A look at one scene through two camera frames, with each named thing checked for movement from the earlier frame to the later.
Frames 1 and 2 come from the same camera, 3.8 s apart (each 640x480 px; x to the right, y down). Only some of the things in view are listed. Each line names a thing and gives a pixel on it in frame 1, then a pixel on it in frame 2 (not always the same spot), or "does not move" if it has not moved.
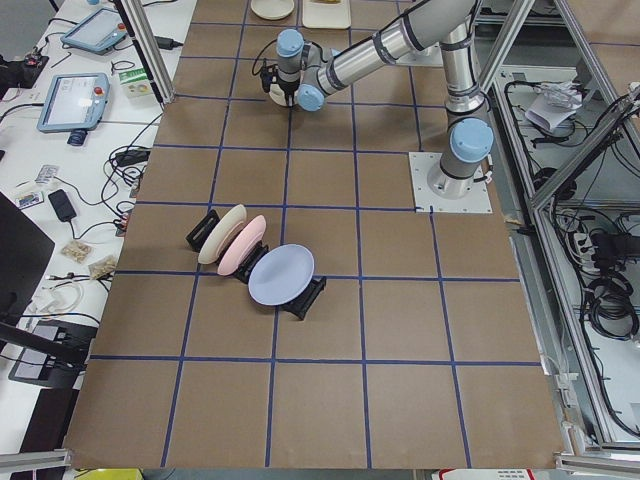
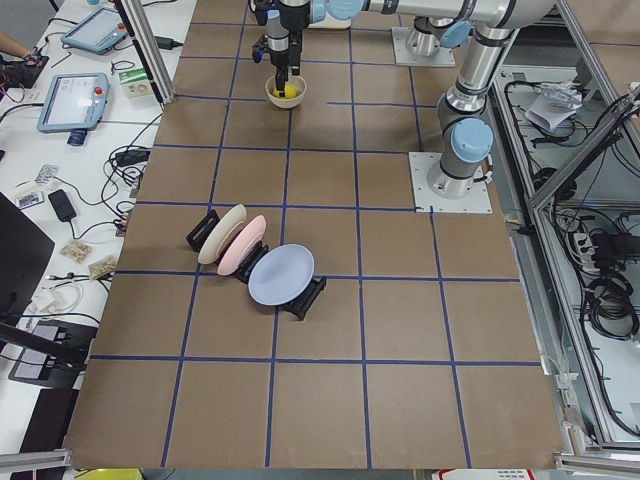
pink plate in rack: (243, 246) does not move
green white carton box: (135, 82) does not move
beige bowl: (278, 94) does not move
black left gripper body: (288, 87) to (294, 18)
